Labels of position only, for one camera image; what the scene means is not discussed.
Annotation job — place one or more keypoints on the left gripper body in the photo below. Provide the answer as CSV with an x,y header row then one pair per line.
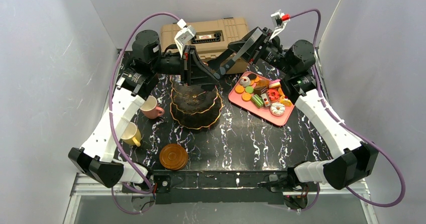
x,y
186,66

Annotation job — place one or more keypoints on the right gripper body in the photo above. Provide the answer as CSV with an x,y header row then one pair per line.
x,y
258,43

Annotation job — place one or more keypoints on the black three tier cake stand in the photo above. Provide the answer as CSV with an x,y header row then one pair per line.
x,y
194,107

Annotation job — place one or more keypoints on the white cherry cake slice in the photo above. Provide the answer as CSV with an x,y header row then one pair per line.
x,y
266,100

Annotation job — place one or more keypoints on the green layered cake slice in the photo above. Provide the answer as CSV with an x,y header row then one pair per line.
x,y
257,101

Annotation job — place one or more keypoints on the yellow roll cake with cherry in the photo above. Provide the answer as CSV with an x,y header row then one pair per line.
x,y
285,101

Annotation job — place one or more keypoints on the white chocolate drizzled donut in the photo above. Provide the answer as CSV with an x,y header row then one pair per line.
x,y
277,109

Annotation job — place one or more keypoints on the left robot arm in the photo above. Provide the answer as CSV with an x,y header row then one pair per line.
x,y
127,93

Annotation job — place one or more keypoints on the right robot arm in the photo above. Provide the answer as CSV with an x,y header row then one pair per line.
x,y
352,158

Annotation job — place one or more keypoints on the black sandwich cookie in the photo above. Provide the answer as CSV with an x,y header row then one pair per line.
x,y
252,76

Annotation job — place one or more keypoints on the grey powdered cake ball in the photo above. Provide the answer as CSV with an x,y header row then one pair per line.
x,y
245,81

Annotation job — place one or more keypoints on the tan plastic toolbox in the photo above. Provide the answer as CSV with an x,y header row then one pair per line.
x,y
211,38

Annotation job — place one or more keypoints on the brown bread bun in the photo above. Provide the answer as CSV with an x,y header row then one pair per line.
x,y
263,83

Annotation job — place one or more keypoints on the green macaron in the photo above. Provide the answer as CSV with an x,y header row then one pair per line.
x,y
249,89

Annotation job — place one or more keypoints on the yellow dotted biscuit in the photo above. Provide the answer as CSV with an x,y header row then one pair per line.
x,y
246,96
239,89

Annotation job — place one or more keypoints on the chocolate layered cake slice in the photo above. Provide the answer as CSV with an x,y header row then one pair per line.
x,y
259,90

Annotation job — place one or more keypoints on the red strawberry tart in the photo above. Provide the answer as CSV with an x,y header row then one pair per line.
x,y
273,95

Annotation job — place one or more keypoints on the pink mug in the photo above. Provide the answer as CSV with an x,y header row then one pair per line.
x,y
151,109

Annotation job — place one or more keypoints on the stack of wooden coasters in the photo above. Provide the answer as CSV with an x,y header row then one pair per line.
x,y
173,157

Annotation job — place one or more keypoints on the yellow mug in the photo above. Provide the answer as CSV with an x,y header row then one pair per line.
x,y
132,135

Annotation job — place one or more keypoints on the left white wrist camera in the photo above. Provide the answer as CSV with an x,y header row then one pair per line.
x,y
185,34

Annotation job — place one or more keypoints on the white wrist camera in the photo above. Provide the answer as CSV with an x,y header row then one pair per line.
x,y
185,34
280,20

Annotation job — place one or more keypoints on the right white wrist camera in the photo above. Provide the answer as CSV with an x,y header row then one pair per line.
x,y
280,20

